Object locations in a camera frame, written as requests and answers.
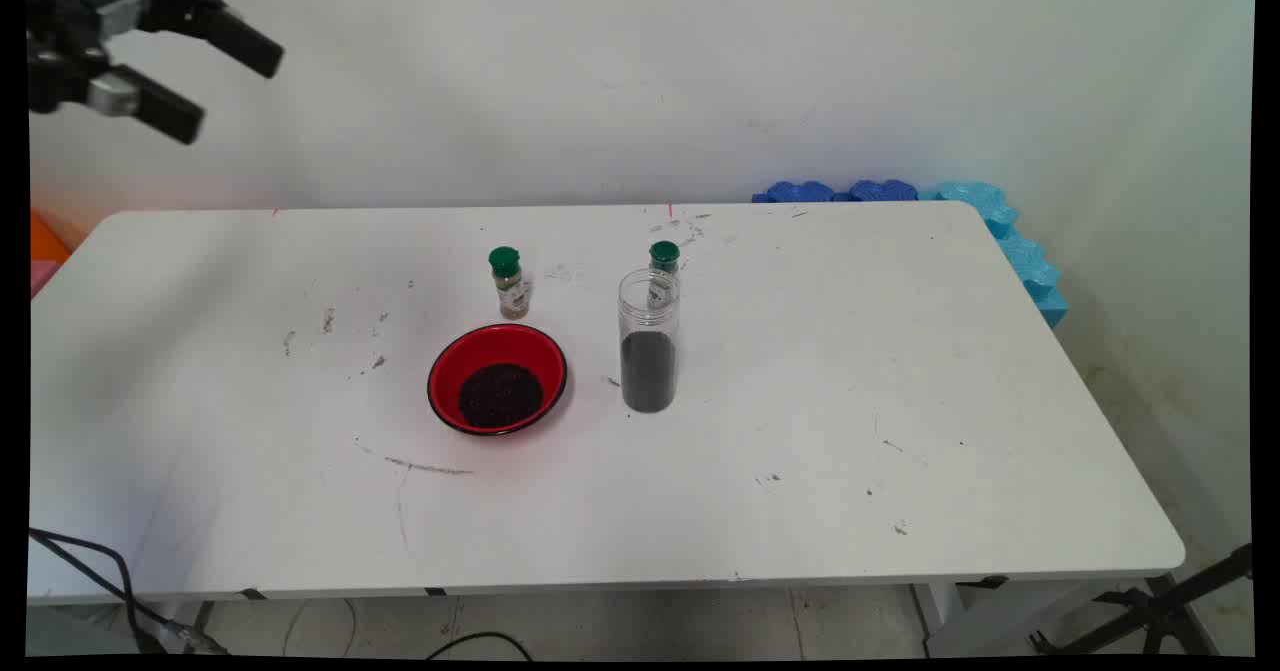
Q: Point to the light blue foam mat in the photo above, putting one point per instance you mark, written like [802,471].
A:
[1030,271]

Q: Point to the pink foam block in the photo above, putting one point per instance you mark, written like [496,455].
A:
[40,276]

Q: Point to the green-capped spice bottle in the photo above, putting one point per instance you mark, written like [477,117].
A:
[664,254]
[512,291]

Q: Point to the red bowl with black rim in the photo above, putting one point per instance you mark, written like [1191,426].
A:
[450,361]

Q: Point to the clear plastic jar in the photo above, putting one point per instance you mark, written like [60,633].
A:
[648,316]

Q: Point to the white table leg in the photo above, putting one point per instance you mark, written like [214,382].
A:
[960,631]

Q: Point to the orange foam block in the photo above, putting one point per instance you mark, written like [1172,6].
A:
[45,241]

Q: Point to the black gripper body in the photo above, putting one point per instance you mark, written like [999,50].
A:
[60,21]

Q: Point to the black seeds heap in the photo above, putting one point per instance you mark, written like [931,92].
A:
[500,396]
[648,376]

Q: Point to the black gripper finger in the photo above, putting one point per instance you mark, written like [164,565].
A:
[240,43]
[165,106]

